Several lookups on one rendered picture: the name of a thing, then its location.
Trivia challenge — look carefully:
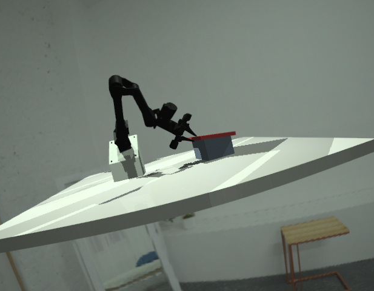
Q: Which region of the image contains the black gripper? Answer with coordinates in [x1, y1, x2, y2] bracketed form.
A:
[166, 113, 197, 149]

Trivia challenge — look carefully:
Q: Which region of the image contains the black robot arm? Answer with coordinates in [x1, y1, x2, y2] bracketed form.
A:
[109, 75, 186, 153]

